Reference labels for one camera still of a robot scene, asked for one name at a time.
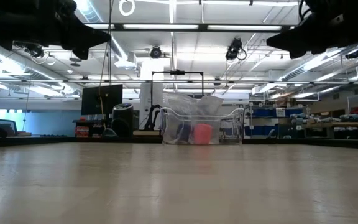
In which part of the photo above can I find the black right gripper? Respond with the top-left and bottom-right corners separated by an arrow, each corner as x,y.
265,0 -> 358,60

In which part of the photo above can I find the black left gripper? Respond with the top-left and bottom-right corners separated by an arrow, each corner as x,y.
14,0 -> 112,61

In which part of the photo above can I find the clear plastic zip bag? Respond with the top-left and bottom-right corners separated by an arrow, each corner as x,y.
193,95 -> 224,145
162,92 -> 199,144

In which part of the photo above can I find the blue elastic bandage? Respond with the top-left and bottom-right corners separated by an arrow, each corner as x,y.
176,123 -> 193,144

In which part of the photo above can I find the pink bandage roll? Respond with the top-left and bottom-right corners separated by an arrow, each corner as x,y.
193,123 -> 214,146

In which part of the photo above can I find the shelf with blue bins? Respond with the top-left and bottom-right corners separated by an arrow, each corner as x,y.
245,105 -> 306,139

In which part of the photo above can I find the white column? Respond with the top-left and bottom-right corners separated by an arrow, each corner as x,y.
139,58 -> 165,130

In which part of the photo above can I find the red storage box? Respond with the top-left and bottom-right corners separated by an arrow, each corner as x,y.
74,125 -> 90,138

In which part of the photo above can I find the wooden workbench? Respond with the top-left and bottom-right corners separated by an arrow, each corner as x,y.
302,121 -> 358,139

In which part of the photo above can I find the clear plastic bin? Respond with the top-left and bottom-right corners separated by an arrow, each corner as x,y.
160,106 -> 246,146

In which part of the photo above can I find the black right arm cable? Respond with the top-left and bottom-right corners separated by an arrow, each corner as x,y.
297,0 -> 311,24

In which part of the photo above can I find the white ring loop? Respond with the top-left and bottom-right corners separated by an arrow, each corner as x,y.
118,0 -> 136,17

